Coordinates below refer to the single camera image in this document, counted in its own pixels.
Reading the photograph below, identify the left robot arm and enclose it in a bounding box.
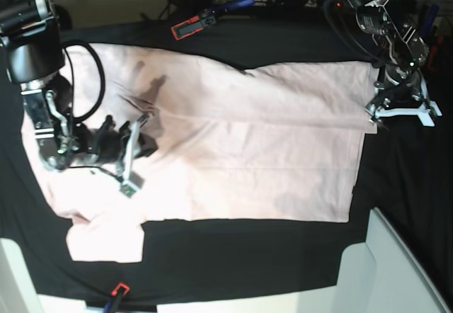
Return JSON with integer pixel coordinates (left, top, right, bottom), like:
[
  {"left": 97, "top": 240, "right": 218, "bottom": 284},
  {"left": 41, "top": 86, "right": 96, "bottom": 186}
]
[{"left": 337, "top": 0, "right": 442, "bottom": 127}]

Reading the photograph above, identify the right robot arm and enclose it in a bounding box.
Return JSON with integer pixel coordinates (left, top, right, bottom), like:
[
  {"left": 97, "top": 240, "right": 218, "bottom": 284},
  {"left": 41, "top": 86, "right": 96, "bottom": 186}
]
[{"left": 1, "top": 0, "right": 155, "bottom": 198}]

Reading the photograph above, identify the pink T-shirt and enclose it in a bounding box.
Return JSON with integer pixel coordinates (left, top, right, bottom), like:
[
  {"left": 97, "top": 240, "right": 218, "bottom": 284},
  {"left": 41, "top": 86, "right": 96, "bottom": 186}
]
[{"left": 21, "top": 42, "right": 379, "bottom": 263}]

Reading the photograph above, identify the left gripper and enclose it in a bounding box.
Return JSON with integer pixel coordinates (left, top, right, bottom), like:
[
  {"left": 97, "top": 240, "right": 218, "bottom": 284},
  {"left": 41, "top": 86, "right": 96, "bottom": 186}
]
[{"left": 365, "top": 75, "right": 442, "bottom": 127}]

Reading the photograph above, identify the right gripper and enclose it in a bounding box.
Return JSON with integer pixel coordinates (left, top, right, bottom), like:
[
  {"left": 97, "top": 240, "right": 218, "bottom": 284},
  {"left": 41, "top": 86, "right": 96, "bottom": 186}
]
[{"left": 70, "top": 114, "right": 158, "bottom": 198}]

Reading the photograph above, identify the red blue front clamp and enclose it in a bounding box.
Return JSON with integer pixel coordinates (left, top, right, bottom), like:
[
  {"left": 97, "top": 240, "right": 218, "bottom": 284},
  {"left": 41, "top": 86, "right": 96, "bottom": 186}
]
[{"left": 103, "top": 283, "right": 130, "bottom": 313}]

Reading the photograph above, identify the red clamp at right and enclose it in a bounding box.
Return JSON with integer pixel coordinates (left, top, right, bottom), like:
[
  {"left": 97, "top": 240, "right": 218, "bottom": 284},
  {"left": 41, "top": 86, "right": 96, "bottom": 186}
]
[{"left": 427, "top": 35, "right": 444, "bottom": 72}]

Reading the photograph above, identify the red black blue clamp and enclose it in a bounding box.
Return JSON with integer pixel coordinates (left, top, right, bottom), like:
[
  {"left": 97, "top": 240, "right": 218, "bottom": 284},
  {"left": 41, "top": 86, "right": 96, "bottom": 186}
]
[{"left": 171, "top": 0, "right": 255, "bottom": 40}]

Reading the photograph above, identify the white cabinet left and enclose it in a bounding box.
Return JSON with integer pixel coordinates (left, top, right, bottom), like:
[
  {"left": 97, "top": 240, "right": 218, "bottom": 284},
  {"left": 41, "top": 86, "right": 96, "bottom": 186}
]
[{"left": 1, "top": 238, "right": 87, "bottom": 312}]

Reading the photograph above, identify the black table cloth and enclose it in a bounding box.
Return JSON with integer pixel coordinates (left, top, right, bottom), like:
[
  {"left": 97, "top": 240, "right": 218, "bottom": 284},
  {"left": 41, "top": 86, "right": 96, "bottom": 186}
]
[{"left": 0, "top": 3, "right": 453, "bottom": 310}]

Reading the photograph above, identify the black power strip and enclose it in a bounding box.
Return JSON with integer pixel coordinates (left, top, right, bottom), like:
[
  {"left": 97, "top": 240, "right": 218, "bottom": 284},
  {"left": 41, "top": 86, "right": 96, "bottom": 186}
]
[{"left": 264, "top": 0, "right": 326, "bottom": 8}]

